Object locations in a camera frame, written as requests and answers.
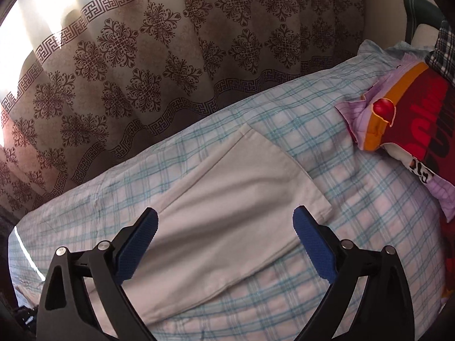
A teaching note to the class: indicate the red and purple printed pillow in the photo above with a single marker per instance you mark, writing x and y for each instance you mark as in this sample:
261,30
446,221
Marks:
419,113

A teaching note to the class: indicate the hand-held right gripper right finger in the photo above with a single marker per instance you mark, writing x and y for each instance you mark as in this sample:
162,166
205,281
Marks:
314,245

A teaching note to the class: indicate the brown patterned curtain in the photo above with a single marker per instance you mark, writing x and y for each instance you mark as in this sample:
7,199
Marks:
142,60

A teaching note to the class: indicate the dark green cloth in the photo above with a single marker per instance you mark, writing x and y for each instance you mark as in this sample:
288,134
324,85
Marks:
419,10

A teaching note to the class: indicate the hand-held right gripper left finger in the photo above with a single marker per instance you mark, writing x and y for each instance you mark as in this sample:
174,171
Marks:
140,241

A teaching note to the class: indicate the white pants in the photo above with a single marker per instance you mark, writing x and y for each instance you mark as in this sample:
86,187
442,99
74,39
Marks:
231,202

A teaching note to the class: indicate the dark checked pillow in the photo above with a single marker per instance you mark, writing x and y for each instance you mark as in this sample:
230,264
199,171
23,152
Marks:
446,49

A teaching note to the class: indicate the plaid bed sheet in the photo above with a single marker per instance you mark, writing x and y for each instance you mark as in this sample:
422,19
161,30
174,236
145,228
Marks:
305,142

